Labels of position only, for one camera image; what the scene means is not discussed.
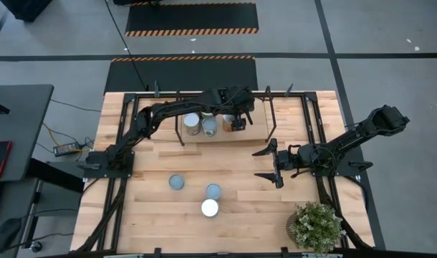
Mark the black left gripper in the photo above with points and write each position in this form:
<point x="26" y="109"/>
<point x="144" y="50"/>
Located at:
<point x="238" y="100"/>

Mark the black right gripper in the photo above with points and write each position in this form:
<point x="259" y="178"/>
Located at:
<point x="288" y="160"/>

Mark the orange pineapple label can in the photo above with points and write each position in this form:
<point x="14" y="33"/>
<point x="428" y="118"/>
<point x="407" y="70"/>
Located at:
<point x="228" y="123"/>

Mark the white vegetables label can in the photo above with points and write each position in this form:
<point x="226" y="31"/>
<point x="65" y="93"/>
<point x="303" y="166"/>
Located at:
<point x="209" y="125"/>

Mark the peaches label can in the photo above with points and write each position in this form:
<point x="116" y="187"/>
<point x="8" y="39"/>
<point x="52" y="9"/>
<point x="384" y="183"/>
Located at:
<point x="192" y="120"/>

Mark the green chicken soup can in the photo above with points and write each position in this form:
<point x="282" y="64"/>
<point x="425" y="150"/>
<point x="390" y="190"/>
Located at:
<point x="213" y="191"/>

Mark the blue cherries label can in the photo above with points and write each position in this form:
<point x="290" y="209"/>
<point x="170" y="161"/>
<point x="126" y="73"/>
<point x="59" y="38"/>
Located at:
<point x="210" y="208"/>

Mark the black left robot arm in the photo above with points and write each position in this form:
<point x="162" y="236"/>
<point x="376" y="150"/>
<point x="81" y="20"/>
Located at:
<point x="175" y="107"/>

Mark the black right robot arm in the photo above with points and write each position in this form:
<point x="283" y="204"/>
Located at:
<point x="365" y="132"/>

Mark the artificial plant in striped pot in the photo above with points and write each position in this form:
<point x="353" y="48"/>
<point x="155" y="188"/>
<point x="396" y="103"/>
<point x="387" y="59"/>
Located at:
<point x="317" y="227"/>

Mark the black hazard-striped floor mat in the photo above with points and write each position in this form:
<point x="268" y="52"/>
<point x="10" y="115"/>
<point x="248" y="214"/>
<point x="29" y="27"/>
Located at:
<point x="191" y="16"/>
<point x="182" y="75"/>

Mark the black power adapter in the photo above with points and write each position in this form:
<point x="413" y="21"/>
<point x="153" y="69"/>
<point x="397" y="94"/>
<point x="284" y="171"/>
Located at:
<point x="66" y="149"/>

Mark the dark grey desk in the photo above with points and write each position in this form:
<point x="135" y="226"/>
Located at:
<point x="21" y="125"/>

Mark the black caster wheel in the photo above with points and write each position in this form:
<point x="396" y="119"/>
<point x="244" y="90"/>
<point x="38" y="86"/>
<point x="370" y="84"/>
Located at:
<point x="36" y="246"/>

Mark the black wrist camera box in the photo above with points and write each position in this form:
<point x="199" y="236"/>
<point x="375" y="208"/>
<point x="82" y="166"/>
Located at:
<point x="239" y="124"/>

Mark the wooden shelf with black frame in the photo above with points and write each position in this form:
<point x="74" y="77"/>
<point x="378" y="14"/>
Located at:
<point x="254" y="132"/>

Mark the black metal table frame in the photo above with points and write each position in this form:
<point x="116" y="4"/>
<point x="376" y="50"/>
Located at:
<point x="309" y="107"/>

